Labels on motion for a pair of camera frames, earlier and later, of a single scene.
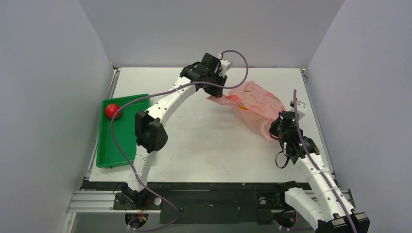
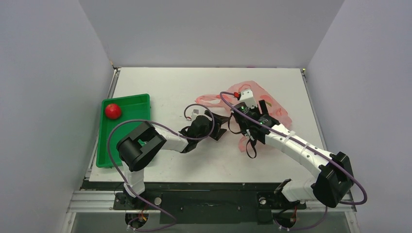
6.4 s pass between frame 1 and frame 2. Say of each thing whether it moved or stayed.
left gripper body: moved
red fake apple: stayed
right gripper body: moved
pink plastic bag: moved
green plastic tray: stayed
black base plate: stayed
